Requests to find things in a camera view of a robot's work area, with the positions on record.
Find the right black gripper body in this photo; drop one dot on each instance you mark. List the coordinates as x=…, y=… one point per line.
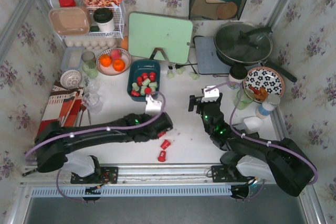
x=199, y=104

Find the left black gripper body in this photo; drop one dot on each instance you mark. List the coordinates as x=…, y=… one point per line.
x=165, y=123

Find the teal plastic storage basket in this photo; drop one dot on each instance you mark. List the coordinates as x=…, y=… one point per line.
x=136, y=69

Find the white plastic scoop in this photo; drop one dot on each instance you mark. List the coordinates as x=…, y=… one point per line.
x=250, y=125

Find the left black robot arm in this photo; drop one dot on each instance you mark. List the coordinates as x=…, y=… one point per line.
x=55, y=142

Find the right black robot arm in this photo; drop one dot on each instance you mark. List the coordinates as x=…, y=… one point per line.
x=289, y=166

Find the grey induction cooker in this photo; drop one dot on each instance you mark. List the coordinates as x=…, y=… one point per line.
x=206, y=55

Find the green glass cup right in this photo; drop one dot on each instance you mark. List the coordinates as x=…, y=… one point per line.
x=246, y=99

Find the black lid seasoning jar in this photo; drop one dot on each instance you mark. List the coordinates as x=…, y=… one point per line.
x=237, y=73

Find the carrot pieces on plate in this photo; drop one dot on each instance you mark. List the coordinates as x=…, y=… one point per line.
x=259, y=94

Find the blue floral plate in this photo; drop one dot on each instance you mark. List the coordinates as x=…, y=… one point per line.
x=265, y=77

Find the white blue bottle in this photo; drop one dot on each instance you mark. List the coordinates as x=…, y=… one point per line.
x=267, y=106

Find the metal cutting board stand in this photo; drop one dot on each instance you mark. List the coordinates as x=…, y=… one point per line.
x=159, y=54

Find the clear glass cup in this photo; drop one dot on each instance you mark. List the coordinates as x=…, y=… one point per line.
x=92, y=85
x=92, y=102

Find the black wok with lid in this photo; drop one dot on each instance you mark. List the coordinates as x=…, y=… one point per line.
x=247, y=44

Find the pink fruit bowl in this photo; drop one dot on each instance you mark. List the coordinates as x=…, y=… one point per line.
x=109, y=71

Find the copper spoon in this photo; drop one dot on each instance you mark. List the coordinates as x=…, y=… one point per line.
x=82, y=110

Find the green cutting board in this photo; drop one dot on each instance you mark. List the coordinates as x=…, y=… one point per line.
x=148, y=31

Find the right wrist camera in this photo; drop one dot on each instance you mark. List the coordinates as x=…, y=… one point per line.
x=210, y=94

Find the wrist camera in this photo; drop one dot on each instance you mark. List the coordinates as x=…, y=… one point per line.
x=153, y=106
x=210, y=94

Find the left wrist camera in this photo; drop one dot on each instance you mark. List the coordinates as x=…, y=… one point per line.
x=153, y=106

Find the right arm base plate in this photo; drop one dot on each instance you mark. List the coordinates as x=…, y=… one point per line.
x=221, y=174

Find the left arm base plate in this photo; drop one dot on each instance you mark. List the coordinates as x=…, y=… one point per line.
x=109, y=175

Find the silver utensil handle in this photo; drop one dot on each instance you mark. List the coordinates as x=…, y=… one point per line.
x=89, y=117

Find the grey slotted cable duct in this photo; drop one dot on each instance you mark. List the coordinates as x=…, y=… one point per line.
x=134, y=191

